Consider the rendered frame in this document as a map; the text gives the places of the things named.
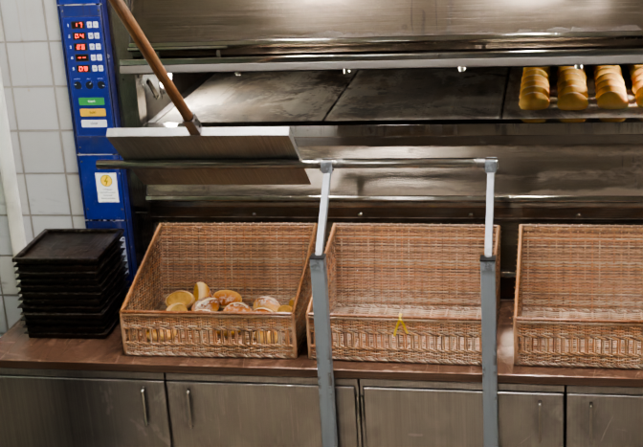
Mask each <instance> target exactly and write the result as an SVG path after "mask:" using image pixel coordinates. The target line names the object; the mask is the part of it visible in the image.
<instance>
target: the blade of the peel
mask: <svg viewBox="0 0 643 447"><path fill-rule="evenodd" d="M106 138H107V139H108V140H109V142H110V143H111V144H112V145H113V147H114V148H115V149H117V151H118V152H119V153H120V155H121V156H122V157H123V159H124V160H140V159H301V157H300V155H299V151H298V148H297V145H296V143H295V140H294V138H293V135H292V132H291V130H290V127H289V126H259V127H202V131H201V135H190V134H189V133H188V130H187V129H186V128H185V127H152V128H107V132H106ZM132 170H133V171H134V173H135V174H136V175H137V176H138V178H139V179H140V180H141V181H142V183H143V184H144V185H311V182H310V180H309V177H308V175H307V172H306V169H305V168H216V169H132Z"/></svg>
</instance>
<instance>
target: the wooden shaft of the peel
mask: <svg viewBox="0 0 643 447"><path fill-rule="evenodd" d="M108 1H109V2H110V4H111V6H112V7H113V9H114V10H115V12H116V13H117V15H118V17H119V18H120V20H121V21H122V23H123V25H124V26H125V27H126V29H127V30H128V32H129V34H130V35H131V37H132V38H133V40H134V42H135V43H136V45H137V46H138V48H139V49H140V51H141V53H142V54H143V56H144V58H145V60H146V61H147V63H148V64H149V66H150V68H151V69H152V71H153V72H154V74H155V75H156V77H157V79H158V80H159V81H160V82H161V84H162V86H163V87H164V89H165V90H166V92H167V94H168V96H169V97H170V99H171V100H172V102H173V104H174V105H175V107H176V108H177V110H178V111H179V113H180V115H181V116H182V118H183V119H184V121H187V122H188V121H190V120H191V119H192V117H193V115H192V113H191V111H190V110H189V108H188V106H187V104H186V102H185V101H184V99H183V97H182V96H181V94H180V93H179V91H178V89H177V88H176V86H175V84H174V83H173V81H172V79H171V78H170V76H169V75H168V73H167V71H166V69H165V67H164V66H163V64H162V62H161V61H160V59H159V58H158V57H157V55H156V54H155V52H154V50H153V49H152V47H151V45H150V44H149V42H148V40H147V39H146V37H145V36H144V33H143V32H142V30H141V28H140V27H139V25H138V23H137V22H136V20H135V18H134V17H133V15H132V14H131V12H130V10H129V9H128V7H127V6H126V5H125V3H124V1H123V0H108Z"/></svg>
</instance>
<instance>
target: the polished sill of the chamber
mask: <svg viewBox="0 0 643 447"><path fill-rule="evenodd" d="M201 124H202V127H259V126H289V127H290V130H291V132H292V135H293V137H403V136H516V135H630V134H643V118H568V119H482V120H396V121H310V122H222V123H201ZM152 127H185V126H184V124H183V123H146V124H145V125H144V126H142V128H152Z"/></svg>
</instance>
